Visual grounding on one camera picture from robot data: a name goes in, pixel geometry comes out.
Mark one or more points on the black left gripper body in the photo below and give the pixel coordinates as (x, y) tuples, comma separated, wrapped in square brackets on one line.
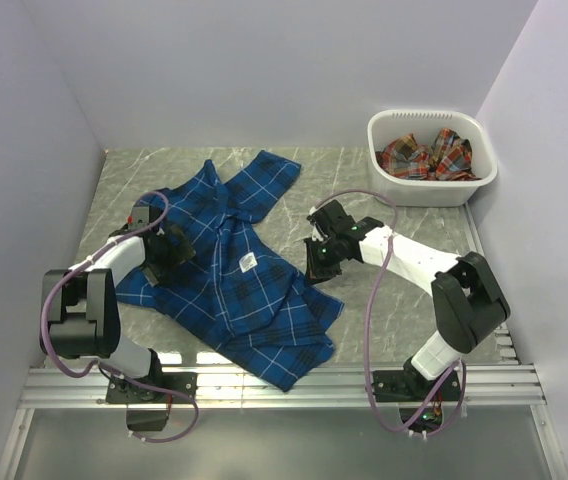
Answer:
[(169, 257)]

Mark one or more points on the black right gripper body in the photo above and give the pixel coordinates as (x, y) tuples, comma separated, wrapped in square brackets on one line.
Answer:
[(325, 261)]

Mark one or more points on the blue plaid long sleeve shirt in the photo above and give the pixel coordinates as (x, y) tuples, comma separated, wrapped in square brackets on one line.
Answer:
[(236, 295)]

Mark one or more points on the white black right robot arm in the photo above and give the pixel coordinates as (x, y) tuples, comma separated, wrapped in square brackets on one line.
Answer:
[(468, 301)]

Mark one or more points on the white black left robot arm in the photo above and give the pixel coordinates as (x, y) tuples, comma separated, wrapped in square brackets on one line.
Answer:
[(80, 316)]

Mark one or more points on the red plaid shirt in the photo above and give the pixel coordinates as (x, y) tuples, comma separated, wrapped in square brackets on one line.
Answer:
[(448, 158)]

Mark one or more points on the white plastic laundry basket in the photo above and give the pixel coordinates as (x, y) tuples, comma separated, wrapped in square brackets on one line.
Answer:
[(389, 125)]

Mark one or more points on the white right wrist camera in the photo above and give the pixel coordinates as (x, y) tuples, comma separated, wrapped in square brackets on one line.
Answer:
[(317, 233)]

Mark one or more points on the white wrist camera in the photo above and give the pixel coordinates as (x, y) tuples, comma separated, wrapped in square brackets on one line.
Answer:
[(144, 218), (317, 233)]

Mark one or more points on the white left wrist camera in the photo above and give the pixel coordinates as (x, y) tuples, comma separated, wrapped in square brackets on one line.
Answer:
[(144, 218)]

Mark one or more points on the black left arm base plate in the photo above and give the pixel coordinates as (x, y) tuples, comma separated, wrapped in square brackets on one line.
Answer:
[(121, 392)]

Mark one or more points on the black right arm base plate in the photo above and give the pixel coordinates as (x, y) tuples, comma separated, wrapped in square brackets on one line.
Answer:
[(397, 386)]

